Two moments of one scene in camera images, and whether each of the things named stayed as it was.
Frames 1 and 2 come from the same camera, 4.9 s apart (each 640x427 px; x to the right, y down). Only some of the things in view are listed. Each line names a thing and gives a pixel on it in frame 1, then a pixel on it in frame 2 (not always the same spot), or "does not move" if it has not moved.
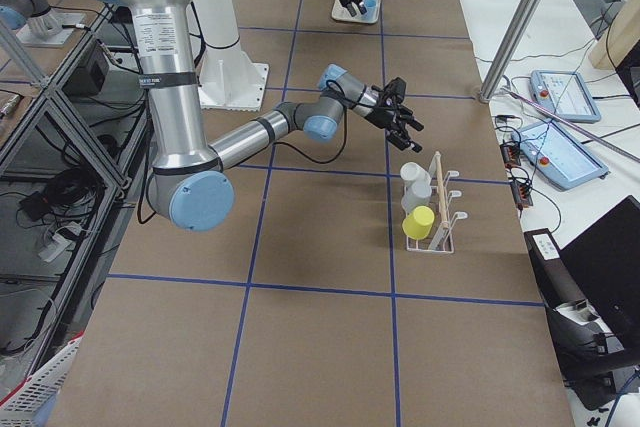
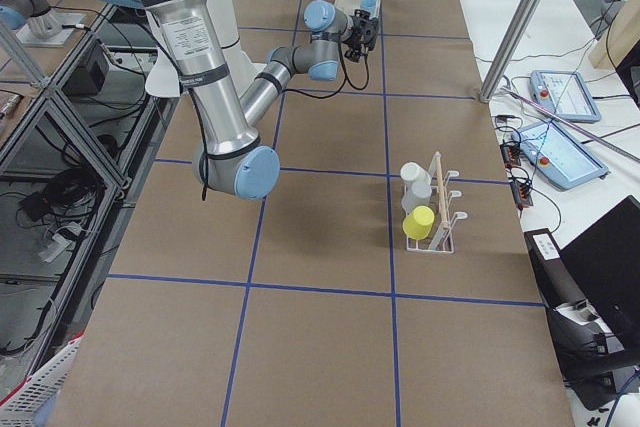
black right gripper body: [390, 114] -> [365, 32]
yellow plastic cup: [418, 224] does not move
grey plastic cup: [417, 194] does not move
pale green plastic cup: [412, 171] does not move
